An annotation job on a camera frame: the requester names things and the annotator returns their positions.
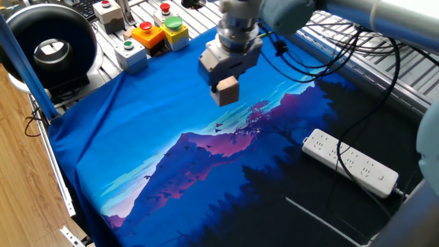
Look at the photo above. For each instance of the white table side rail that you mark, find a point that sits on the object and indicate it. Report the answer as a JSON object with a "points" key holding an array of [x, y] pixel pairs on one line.
{"points": [[58, 178]]}

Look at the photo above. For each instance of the grey metal stand bracket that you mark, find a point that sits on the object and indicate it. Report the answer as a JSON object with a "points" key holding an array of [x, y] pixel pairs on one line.
{"points": [[125, 12]]}

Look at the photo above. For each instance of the silver Schunk gripper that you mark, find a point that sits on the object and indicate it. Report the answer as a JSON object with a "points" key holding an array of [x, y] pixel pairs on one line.
{"points": [[226, 65]]}

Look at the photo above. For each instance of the grey box small green button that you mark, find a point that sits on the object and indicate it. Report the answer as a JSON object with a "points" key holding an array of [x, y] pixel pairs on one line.
{"points": [[132, 58]]}

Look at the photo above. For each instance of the white zip tie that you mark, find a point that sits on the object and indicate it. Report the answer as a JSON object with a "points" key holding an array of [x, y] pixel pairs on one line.
{"points": [[322, 221]]}

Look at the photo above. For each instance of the white angle bracket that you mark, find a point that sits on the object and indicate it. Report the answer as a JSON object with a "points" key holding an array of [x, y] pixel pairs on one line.
{"points": [[72, 236]]}

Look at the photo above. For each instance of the blue metal pole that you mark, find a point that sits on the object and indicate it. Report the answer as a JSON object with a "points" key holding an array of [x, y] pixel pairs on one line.
{"points": [[30, 75]]}

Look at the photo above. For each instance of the white box red button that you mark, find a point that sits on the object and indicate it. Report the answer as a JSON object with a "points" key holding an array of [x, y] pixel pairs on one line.
{"points": [[161, 17]]}

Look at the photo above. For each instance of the grey box red button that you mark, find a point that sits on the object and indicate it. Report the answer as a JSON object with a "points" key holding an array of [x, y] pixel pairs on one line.
{"points": [[109, 19]]}

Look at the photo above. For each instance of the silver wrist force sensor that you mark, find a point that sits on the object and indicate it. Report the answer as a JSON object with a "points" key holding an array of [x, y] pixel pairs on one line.
{"points": [[238, 34]]}

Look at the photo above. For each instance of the aluminium table edge rail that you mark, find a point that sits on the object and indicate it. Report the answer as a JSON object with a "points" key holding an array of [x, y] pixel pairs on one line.
{"points": [[360, 77]]}

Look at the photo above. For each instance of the white power strip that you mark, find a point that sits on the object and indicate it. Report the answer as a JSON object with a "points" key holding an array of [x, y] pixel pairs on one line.
{"points": [[322, 145]]}

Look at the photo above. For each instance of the blue mountain print cloth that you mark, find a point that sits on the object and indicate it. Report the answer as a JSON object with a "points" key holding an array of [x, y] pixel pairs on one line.
{"points": [[154, 103]]}

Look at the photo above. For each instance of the tiny wooden block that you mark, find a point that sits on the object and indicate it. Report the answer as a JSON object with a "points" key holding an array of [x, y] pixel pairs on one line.
{"points": [[128, 33]]}

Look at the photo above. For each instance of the orange box red mushroom button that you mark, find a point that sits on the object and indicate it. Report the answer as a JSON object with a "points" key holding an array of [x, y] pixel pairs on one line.
{"points": [[149, 37]]}

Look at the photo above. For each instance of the yellow box green mushroom button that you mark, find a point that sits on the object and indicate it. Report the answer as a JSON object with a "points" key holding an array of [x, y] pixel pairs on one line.
{"points": [[175, 34]]}

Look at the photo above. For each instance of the black keyboard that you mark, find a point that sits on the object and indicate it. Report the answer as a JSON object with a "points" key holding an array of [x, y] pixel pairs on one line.
{"points": [[87, 7]]}

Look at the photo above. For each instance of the light wooden cube block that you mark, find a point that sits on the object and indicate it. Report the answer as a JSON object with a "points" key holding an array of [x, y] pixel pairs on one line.
{"points": [[226, 94]]}

